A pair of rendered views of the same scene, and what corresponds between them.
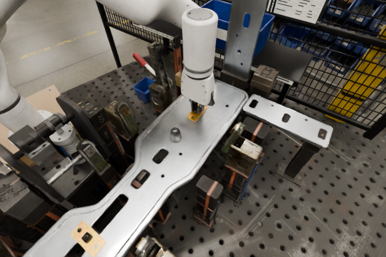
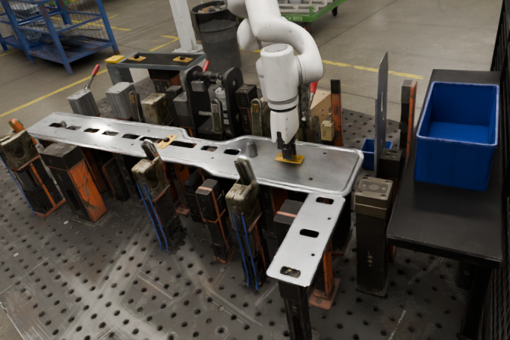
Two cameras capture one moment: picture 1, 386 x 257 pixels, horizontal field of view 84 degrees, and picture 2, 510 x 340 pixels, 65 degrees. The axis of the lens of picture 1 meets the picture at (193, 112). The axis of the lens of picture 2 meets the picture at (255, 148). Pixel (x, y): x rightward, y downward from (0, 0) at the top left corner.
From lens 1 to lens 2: 1.06 m
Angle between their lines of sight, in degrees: 64
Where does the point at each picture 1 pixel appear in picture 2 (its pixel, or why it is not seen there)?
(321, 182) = not seen: outside the picture
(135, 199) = (191, 150)
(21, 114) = not seen: hidden behind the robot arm
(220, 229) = (212, 269)
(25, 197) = (182, 102)
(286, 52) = (475, 218)
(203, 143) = not seen: hidden behind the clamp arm
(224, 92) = (335, 173)
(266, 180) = (281, 315)
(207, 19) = (266, 51)
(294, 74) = (406, 229)
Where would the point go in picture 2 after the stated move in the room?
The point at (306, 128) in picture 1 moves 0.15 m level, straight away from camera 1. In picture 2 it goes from (296, 254) to (360, 278)
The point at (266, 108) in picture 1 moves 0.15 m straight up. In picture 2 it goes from (319, 212) to (316, 164)
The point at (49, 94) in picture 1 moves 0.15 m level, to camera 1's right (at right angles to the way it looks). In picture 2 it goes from (317, 96) to (326, 110)
